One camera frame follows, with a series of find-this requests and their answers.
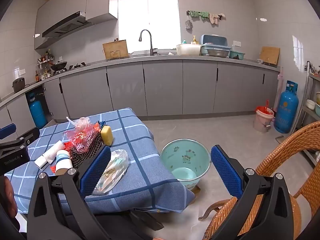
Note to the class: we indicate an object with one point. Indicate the dark kitchen faucet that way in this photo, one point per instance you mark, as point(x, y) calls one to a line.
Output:
point(151, 45)

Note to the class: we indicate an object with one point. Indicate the metal basin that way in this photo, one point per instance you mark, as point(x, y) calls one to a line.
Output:
point(217, 53)

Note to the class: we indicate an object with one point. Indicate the spice rack with bottles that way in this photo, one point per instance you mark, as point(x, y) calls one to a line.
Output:
point(45, 67)

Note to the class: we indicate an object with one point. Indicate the metal shelf rack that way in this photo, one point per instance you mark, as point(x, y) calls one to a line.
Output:
point(306, 115)

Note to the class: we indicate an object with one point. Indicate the kitchen window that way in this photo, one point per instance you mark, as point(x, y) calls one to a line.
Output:
point(150, 22)

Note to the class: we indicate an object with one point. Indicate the clear plastic wrapper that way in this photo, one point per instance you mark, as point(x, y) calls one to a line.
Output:
point(115, 170)

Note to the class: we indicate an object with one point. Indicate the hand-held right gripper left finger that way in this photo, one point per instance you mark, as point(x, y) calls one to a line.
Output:
point(96, 170)

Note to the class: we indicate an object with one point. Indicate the white paper towel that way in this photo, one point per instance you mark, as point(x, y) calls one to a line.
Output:
point(53, 151)

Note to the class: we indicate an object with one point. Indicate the pink bucket with red liner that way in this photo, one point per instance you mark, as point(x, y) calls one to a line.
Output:
point(263, 118)

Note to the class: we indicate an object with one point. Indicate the white wall outlet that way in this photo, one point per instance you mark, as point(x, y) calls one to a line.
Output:
point(237, 43)

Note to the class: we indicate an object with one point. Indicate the red printed plastic bag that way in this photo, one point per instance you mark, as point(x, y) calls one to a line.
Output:
point(80, 140)

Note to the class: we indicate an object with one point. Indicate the gas stove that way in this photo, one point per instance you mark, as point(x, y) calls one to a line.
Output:
point(72, 67)

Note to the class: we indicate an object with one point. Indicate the dark rice cooker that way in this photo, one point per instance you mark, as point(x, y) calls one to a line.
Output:
point(18, 85)

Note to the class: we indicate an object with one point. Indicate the paper cup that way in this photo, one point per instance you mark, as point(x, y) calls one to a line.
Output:
point(63, 160)

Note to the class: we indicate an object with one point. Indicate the green striped towel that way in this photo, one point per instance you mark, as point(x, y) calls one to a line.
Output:
point(200, 14)

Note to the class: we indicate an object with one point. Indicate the green plastic basket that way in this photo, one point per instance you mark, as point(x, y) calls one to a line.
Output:
point(237, 55)

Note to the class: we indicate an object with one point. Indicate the pink cloth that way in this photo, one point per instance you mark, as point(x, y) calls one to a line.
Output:
point(214, 18)

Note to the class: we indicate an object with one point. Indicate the blue checked tablecloth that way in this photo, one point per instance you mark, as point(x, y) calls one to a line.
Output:
point(140, 155)

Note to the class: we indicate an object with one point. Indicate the green metal bucket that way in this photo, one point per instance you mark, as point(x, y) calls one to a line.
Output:
point(185, 155)

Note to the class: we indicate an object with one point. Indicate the blue orange snack wrapper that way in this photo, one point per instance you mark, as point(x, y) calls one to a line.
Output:
point(101, 124)

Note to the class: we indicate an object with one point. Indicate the yellow soap bottle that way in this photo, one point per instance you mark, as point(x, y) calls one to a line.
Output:
point(194, 40)

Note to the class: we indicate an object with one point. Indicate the blue gas cylinder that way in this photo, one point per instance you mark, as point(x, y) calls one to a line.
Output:
point(37, 111)
point(286, 107)

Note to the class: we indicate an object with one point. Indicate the red snack wrapper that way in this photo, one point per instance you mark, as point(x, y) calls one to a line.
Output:
point(53, 168)

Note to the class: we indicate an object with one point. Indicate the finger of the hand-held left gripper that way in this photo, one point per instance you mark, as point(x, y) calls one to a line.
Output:
point(28, 135)
point(7, 130)

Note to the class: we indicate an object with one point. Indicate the yellow green sponge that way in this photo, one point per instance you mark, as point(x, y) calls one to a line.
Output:
point(107, 135)

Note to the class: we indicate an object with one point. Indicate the white bowl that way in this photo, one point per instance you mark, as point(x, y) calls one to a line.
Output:
point(310, 104)

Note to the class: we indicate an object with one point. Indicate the blue dish rack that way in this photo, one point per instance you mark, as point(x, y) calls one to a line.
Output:
point(215, 41)

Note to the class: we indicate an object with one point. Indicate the clear crumpled plastic bag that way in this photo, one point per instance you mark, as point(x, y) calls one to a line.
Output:
point(81, 123)

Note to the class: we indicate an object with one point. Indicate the small white roll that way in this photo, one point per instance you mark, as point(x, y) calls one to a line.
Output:
point(41, 162)

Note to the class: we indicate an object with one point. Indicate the white plastic basin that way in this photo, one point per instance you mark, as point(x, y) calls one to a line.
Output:
point(188, 49)

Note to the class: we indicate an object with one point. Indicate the grey base cabinets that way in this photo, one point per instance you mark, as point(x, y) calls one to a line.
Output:
point(162, 87)

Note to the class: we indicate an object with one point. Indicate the person's left hand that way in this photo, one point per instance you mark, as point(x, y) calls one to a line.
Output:
point(9, 195)

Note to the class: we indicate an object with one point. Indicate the grey hanging duster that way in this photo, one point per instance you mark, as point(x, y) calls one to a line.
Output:
point(188, 25)

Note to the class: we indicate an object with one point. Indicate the wicker chair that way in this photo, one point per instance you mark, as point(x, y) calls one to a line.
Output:
point(300, 140)

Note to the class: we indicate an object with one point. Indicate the black wok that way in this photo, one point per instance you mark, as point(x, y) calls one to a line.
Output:
point(58, 66)

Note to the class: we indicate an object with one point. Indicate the black mesh net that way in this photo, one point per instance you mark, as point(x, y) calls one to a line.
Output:
point(86, 152)

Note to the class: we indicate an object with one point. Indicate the wooden cutting board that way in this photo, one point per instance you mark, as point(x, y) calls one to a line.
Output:
point(115, 49)
point(269, 55)

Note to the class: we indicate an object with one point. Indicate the black range hood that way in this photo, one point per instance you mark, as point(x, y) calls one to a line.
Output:
point(63, 26)

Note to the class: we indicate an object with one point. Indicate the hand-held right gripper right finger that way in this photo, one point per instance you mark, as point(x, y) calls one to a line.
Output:
point(226, 172)

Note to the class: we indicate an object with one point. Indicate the grey wall cabinets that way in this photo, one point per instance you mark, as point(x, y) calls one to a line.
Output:
point(97, 2)

